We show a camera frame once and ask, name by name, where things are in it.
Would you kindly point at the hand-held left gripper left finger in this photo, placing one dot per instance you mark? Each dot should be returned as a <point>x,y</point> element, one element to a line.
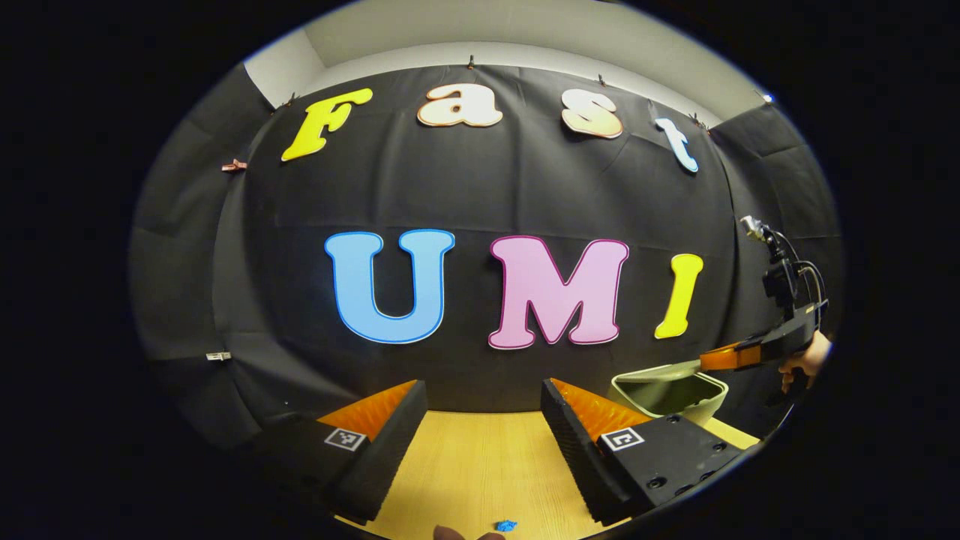
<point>382,457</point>

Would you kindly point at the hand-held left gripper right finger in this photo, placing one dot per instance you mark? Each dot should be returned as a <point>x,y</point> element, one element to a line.
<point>574,450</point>

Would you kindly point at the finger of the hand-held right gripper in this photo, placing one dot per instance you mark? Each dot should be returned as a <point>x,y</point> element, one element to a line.
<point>784,341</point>

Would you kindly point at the blue paper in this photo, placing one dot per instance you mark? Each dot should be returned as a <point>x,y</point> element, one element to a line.
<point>505,525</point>

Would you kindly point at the pale green desktop garbage bin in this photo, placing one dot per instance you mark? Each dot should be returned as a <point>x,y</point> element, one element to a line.
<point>667,394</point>

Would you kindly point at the wooden desktop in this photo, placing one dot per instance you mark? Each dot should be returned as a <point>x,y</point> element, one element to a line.
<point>480,465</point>

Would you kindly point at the white cloth clip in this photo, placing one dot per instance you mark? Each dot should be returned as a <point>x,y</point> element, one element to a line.
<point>218,356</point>

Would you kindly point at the black backdrop cloth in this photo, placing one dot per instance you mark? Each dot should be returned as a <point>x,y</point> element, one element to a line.
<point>480,195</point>

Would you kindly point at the pink cloth clip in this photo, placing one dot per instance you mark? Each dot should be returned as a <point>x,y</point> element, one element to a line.
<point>234,166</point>

